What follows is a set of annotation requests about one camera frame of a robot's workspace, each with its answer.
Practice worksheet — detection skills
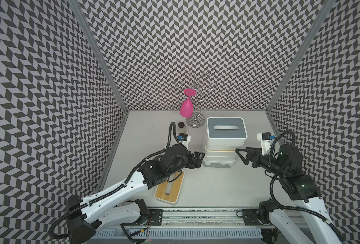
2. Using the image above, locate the bamboo lid box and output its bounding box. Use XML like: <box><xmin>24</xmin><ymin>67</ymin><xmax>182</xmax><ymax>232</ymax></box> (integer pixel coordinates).
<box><xmin>154</xmin><ymin>170</ymin><xmax>185</xmax><ymax>205</ymax></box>
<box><xmin>203</xmin><ymin>156</ymin><xmax>236</xmax><ymax>164</ymax></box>
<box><xmin>203</xmin><ymin>149</ymin><xmax>237</xmax><ymax>157</ymax></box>

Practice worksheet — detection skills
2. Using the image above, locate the bamboo lid box back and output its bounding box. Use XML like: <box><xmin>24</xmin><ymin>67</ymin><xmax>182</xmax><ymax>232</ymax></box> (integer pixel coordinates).
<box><xmin>203</xmin><ymin>149</ymin><xmax>237</xmax><ymax>157</ymax></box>

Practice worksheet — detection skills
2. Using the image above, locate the grey lid box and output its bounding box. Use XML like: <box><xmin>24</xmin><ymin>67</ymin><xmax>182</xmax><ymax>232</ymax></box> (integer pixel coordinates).
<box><xmin>205</xmin><ymin>117</ymin><xmax>248</xmax><ymax>145</ymax></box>
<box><xmin>204</xmin><ymin>141</ymin><xmax>244</xmax><ymax>151</ymax></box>

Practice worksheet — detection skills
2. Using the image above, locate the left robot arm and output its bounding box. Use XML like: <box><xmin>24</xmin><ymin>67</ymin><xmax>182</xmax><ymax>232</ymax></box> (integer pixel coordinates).
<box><xmin>67</xmin><ymin>143</ymin><xmax>205</xmax><ymax>244</ymax></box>

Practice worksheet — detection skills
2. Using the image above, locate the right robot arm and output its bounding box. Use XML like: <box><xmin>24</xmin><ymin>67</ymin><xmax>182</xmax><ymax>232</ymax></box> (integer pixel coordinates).
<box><xmin>235</xmin><ymin>144</ymin><xmax>345</xmax><ymax>244</ymax></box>

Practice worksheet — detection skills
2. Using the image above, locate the small brown-capped jar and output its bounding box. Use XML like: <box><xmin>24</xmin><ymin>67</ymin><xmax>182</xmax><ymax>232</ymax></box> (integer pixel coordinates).
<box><xmin>178</xmin><ymin>122</ymin><xmax>186</xmax><ymax>134</ymax></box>

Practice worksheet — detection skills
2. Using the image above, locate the pink plastic goblet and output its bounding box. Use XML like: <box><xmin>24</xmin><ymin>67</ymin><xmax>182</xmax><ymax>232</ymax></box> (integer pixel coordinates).
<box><xmin>180</xmin><ymin>88</ymin><xmax>197</xmax><ymax>118</ymax></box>

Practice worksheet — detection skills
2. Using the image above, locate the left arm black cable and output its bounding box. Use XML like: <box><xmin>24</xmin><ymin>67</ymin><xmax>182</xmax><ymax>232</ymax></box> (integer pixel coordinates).
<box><xmin>47</xmin><ymin>121</ymin><xmax>181</xmax><ymax>240</ymax></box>

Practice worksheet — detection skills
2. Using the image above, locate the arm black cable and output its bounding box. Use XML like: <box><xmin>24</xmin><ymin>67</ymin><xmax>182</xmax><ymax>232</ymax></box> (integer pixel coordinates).
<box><xmin>47</xmin><ymin>121</ymin><xmax>181</xmax><ymax>240</ymax></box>
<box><xmin>268</xmin><ymin>129</ymin><xmax>345</xmax><ymax>244</ymax></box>

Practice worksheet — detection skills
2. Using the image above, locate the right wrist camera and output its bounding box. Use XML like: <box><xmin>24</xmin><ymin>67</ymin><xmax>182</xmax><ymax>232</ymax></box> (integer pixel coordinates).
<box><xmin>257</xmin><ymin>132</ymin><xmax>275</xmax><ymax>154</ymax></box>

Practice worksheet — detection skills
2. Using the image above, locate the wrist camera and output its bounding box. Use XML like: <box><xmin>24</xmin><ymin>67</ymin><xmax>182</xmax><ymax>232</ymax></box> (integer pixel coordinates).
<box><xmin>257</xmin><ymin>132</ymin><xmax>275</xmax><ymax>154</ymax></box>
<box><xmin>178</xmin><ymin>133</ymin><xmax>191</xmax><ymax>149</ymax></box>

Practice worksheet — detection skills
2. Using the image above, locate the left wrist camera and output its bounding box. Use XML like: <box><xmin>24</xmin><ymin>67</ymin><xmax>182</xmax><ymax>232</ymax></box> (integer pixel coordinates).
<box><xmin>178</xmin><ymin>133</ymin><xmax>191</xmax><ymax>149</ymax></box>

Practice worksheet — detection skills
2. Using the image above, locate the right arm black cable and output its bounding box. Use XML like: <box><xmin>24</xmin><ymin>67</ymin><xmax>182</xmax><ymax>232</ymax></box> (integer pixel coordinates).
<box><xmin>268</xmin><ymin>129</ymin><xmax>345</xmax><ymax>244</ymax></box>

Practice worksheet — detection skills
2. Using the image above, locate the aluminium front rail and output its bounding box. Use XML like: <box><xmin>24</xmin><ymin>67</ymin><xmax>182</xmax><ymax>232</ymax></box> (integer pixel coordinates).
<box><xmin>73</xmin><ymin>206</ymin><xmax>333</xmax><ymax>244</ymax></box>

